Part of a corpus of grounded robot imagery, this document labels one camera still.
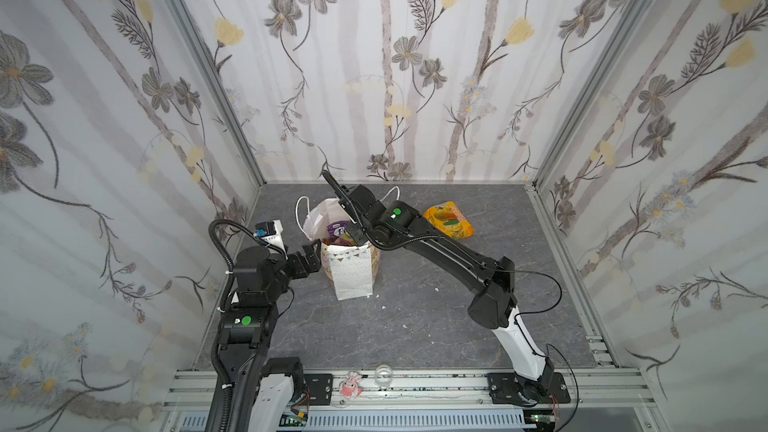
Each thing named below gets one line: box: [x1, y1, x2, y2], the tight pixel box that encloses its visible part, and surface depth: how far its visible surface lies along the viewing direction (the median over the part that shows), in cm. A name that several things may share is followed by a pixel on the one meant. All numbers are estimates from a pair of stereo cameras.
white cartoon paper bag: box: [295, 196, 380, 301], surface depth 80 cm
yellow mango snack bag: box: [423, 201, 475, 240], surface depth 105 cm
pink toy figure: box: [339, 370, 363, 400], surface depth 74 cm
